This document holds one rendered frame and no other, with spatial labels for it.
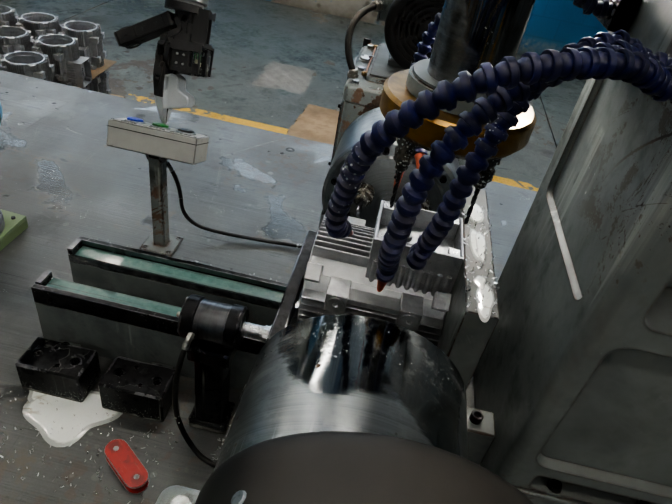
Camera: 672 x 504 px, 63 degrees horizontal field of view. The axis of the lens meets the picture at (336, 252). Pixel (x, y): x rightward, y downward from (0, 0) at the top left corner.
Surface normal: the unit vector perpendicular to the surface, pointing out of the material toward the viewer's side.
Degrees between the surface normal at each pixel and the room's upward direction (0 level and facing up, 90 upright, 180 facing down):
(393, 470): 3
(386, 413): 9
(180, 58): 69
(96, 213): 0
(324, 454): 22
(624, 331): 90
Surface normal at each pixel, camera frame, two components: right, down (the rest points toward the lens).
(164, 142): -0.10, 0.26
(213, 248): 0.15, -0.78
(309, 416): -0.20, -0.81
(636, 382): -0.17, 0.58
